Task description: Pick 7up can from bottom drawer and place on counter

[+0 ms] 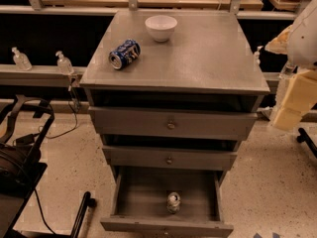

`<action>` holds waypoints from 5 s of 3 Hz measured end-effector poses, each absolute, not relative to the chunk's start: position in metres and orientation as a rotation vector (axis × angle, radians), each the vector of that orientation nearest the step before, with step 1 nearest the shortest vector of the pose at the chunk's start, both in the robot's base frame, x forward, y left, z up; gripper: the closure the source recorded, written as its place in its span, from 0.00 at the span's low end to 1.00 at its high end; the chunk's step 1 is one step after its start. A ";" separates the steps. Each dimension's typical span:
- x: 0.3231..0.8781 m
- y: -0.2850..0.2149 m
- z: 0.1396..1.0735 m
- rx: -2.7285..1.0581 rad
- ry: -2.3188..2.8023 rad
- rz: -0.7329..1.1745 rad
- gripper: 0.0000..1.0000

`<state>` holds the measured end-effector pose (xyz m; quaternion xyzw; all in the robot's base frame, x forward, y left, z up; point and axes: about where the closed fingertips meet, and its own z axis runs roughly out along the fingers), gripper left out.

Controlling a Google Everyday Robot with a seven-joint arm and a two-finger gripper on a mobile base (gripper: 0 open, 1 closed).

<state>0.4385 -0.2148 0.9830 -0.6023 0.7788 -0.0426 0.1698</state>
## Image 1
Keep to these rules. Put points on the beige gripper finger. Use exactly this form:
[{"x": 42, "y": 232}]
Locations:
[{"x": 285, "y": 119}]

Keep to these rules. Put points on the middle grey drawer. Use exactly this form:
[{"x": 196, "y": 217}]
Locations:
[{"x": 169, "y": 158}]

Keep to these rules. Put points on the blue pepsi can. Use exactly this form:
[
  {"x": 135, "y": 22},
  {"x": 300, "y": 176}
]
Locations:
[{"x": 124, "y": 54}]

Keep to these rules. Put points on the grey drawer cabinet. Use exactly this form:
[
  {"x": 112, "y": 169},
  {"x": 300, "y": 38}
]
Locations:
[{"x": 206, "y": 65}]

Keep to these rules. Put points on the silver green 7up can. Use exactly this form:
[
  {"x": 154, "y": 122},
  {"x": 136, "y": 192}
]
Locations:
[{"x": 173, "y": 202}]

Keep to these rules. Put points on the clear pump bottle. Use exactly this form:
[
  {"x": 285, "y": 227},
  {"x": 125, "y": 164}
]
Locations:
[
  {"x": 21, "y": 60},
  {"x": 257, "y": 54},
  {"x": 64, "y": 64}
]

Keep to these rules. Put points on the clear pump bottle right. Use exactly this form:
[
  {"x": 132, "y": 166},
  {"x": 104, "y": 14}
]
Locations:
[{"x": 257, "y": 54}]

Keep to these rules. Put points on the top grey drawer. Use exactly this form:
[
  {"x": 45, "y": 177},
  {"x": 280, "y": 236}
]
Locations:
[{"x": 191, "y": 124}]

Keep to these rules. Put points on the bottom grey drawer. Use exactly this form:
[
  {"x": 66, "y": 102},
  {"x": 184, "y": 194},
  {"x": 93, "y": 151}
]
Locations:
[{"x": 139, "y": 203}]

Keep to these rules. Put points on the black caster leg right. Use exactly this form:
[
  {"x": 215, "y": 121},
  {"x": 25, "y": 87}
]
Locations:
[{"x": 304, "y": 137}]

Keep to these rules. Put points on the black equipment with straps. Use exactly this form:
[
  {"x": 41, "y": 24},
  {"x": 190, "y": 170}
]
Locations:
[{"x": 20, "y": 166}]

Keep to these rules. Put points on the grey drawer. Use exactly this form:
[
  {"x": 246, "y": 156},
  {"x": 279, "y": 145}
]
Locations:
[
  {"x": 169, "y": 158},
  {"x": 139, "y": 203},
  {"x": 191, "y": 124}
]

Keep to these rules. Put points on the black chair leg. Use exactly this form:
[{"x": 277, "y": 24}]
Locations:
[{"x": 87, "y": 202}]

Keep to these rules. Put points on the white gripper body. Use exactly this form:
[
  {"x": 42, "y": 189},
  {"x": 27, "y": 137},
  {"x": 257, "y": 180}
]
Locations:
[{"x": 303, "y": 44}]

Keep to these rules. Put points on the white ceramic bowl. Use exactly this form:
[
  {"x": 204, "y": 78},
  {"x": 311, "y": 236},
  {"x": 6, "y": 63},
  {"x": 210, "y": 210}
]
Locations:
[{"x": 161, "y": 27}]

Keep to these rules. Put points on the clear pump bottle far left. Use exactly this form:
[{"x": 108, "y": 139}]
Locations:
[{"x": 21, "y": 60}]

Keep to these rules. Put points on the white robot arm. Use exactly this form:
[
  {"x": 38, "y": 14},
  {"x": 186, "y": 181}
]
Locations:
[{"x": 299, "y": 42}]

